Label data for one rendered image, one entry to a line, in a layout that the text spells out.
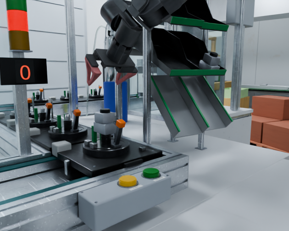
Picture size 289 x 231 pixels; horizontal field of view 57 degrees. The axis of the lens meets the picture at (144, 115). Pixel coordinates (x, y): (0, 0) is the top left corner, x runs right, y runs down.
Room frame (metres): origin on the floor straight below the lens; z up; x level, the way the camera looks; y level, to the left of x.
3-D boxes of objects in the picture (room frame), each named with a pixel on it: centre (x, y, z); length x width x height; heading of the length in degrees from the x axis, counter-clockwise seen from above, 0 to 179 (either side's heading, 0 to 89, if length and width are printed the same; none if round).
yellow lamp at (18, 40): (0.74, 0.34, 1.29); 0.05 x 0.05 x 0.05
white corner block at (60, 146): (0.79, 0.25, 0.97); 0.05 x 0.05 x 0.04; 41
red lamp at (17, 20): (0.74, 0.34, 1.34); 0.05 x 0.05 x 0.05
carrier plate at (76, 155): (0.78, 0.12, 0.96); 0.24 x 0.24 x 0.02; 41
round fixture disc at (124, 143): (0.78, 0.12, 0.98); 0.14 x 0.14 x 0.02
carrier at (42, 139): (0.97, 0.28, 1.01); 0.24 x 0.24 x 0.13; 41
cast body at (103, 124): (0.78, 0.12, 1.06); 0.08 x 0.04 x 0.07; 41
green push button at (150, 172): (0.61, -0.02, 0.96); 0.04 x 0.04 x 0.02
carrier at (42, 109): (1.15, 0.45, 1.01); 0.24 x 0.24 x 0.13; 41
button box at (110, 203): (0.56, 0.04, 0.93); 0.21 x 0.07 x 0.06; 131
